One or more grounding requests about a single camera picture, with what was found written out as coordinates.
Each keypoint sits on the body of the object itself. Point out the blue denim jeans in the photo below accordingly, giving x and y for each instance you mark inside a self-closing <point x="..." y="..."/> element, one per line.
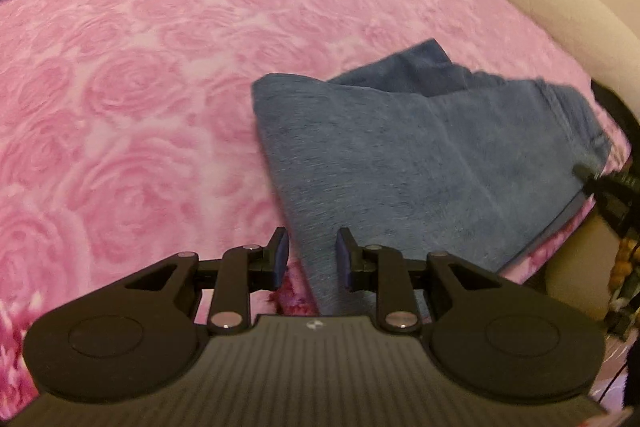
<point x="400" y="167"/>

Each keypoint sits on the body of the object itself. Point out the pink floral blanket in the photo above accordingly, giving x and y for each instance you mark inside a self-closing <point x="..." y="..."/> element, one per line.
<point x="125" y="107"/>

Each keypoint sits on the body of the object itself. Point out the black clothing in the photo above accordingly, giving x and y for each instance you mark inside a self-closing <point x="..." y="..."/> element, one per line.
<point x="620" y="109"/>

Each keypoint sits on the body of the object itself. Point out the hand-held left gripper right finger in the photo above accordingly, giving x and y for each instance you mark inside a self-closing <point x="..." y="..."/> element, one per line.
<point x="345" y="259"/>

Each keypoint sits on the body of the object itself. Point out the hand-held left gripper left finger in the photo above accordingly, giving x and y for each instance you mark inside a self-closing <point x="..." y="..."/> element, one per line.
<point x="279" y="259"/>

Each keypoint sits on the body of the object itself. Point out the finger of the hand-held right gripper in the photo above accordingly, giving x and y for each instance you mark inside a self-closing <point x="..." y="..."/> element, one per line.
<point x="620" y="209"/>
<point x="605" y="177"/>

